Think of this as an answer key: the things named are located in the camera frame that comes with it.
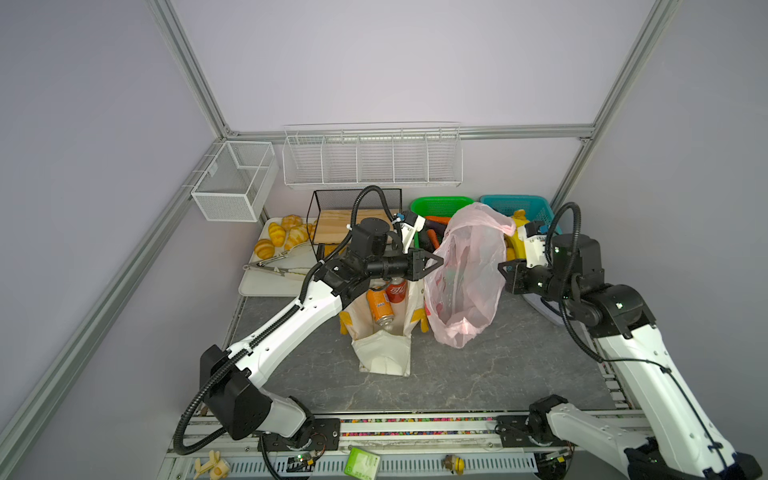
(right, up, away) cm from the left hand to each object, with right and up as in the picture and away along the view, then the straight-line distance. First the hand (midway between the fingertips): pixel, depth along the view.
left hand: (443, 267), depth 65 cm
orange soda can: (-15, -13, +26) cm, 33 cm away
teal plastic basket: (+44, +21, +51) cm, 70 cm away
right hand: (+14, 0, +2) cm, 14 cm away
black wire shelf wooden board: (-33, +17, +37) cm, 53 cm away
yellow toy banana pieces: (-52, -46, +2) cm, 70 cm away
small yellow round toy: (+3, -45, +2) cm, 46 cm away
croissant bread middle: (-57, +10, +49) cm, 76 cm away
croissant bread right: (-47, +9, +44) cm, 65 cm away
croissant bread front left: (-59, +4, +44) cm, 74 cm away
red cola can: (-10, -8, +26) cm, 29 cm away
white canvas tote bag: (-13, -22, +12) cm, 28 cm away
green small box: (-19, -46, +3) cm, 49 cm away
